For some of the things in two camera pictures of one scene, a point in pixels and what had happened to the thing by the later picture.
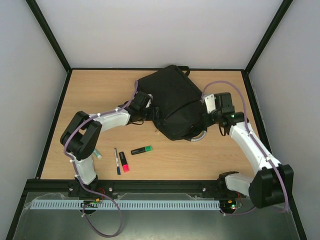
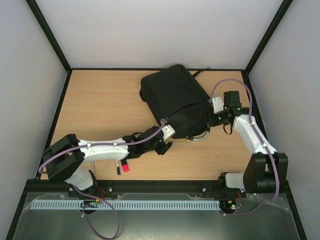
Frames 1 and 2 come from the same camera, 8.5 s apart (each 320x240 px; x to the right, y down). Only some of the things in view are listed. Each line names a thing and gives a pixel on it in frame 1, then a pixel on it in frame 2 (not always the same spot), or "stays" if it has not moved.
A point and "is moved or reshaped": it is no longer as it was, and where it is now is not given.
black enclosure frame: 199,186 stays
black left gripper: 152,117 -> 164,148
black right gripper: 206,119 stays
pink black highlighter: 124,162 stays
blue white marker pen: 117,162 stays
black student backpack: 182,111 is moved or reshaped
